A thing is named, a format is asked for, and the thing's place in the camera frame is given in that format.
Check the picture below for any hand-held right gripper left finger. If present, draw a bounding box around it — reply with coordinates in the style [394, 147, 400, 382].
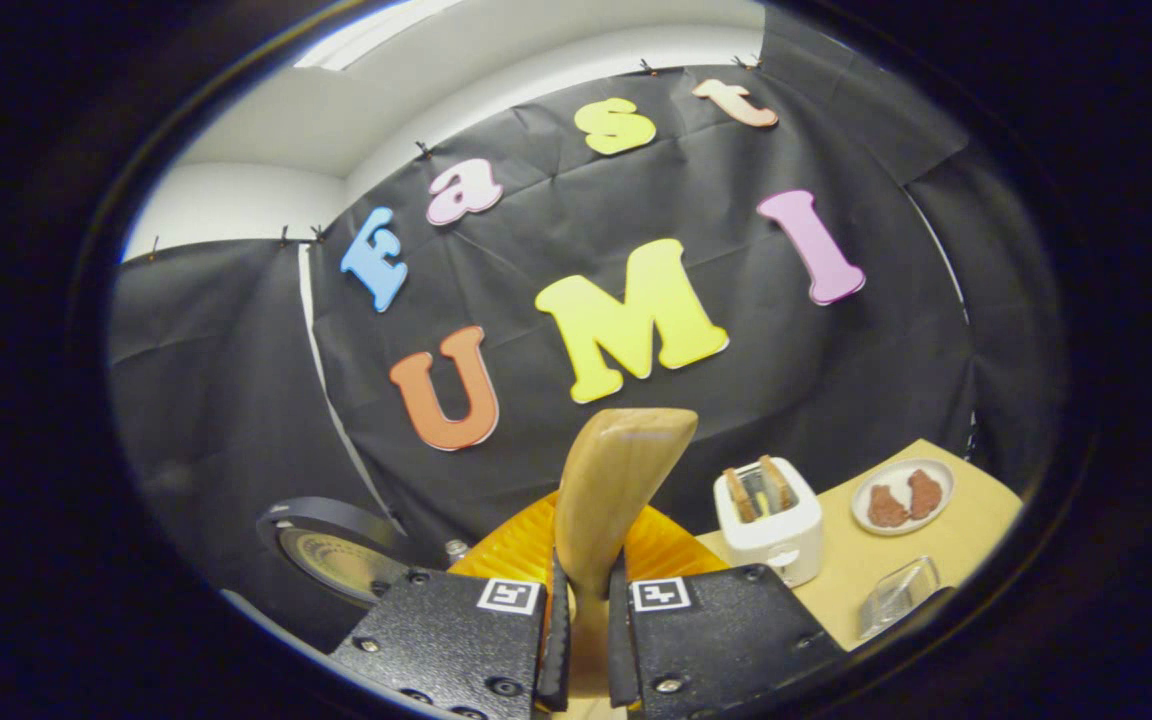
[329, 490, 574, 719]

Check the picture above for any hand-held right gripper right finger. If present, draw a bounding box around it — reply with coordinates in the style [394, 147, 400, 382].
[608, 505, 849, 720]

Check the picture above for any black rice cooker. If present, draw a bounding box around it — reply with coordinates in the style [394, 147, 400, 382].
[256, 497, 419, 611]

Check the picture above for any clear glass chopstick holder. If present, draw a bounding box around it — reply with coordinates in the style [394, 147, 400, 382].
[858, 556, 942, 641]

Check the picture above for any wooden spoon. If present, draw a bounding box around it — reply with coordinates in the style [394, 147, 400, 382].
[554, 408, 699, 701]

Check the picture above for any white toaster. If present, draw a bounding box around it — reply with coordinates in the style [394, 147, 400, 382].
[714, 455, 824, 589]

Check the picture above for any toast slice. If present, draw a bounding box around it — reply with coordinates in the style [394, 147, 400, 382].
[759, 455, 795, 514]
[724, 467, 757, 524]

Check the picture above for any brown meat piece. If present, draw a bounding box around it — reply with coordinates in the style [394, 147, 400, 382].
[867, 485, 909, 529]
[908, 469, 944, 520]

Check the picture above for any white plate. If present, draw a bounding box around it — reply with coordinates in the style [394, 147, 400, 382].
[851, 458, 955, 537]

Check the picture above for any black backdrop cloth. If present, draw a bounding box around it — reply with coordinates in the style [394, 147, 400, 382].
[106, 0, 1072, 651]

